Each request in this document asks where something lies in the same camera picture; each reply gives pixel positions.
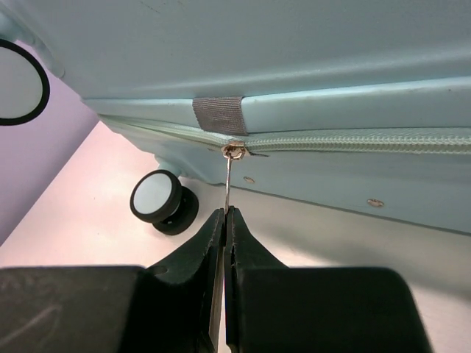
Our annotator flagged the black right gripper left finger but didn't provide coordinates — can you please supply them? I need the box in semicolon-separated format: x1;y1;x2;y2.
1;210;224;352

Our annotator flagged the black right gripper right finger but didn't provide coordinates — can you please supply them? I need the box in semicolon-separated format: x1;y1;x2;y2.
224;207;432;352

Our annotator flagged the light blue suitcase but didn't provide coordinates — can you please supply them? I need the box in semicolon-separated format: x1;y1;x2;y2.
1;1;470;233

